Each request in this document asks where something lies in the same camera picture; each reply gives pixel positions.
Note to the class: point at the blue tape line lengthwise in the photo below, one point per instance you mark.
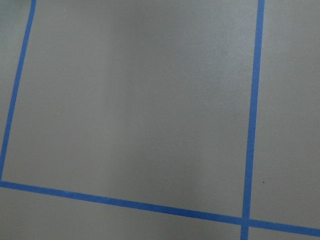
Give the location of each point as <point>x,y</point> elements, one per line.
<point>252,121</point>

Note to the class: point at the blue tape line crosswise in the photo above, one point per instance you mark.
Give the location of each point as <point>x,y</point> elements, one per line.
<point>233,220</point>

